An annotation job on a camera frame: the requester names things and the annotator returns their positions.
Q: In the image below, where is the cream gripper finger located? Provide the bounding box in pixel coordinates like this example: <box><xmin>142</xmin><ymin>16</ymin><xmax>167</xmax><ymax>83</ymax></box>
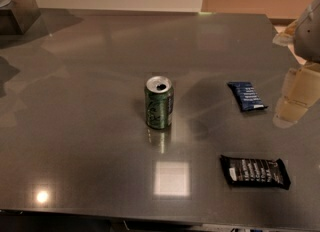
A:
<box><xmin>273</xmin><ymin>98</ymin><xmax>308</xmax><ymax>129</ymax></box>
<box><xmin>272</xmin><ymin>21</ymin><xmax>297</xmax><ymax>46</ymax></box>

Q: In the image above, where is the black chocolate rxbar wrapper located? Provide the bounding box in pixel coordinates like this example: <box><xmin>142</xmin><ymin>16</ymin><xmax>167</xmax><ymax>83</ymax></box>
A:
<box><xmin>220</xmin><ymin>155</ymin><xmax>291</xmax><ymax>190</ymax></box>

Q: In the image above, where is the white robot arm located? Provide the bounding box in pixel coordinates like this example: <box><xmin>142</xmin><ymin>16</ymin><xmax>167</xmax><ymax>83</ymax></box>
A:
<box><xmin>273</xmin><ymin>0</ymin><xmax>320</xmax><ymax>128</ymax></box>

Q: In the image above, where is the blue rxbar wrapper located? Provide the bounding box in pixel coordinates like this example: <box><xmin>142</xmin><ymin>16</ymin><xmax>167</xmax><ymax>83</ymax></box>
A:
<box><xmin>227</xmin><ymin>82</ymin><xmax>267</xmax><ymax>112</ymax></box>

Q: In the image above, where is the green soda can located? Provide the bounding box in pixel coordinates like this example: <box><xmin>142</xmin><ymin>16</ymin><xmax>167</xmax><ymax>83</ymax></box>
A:
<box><xmin>144</xmin><ymin>76</ymin><xmax>174</xmax><ymax>130</ymax></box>

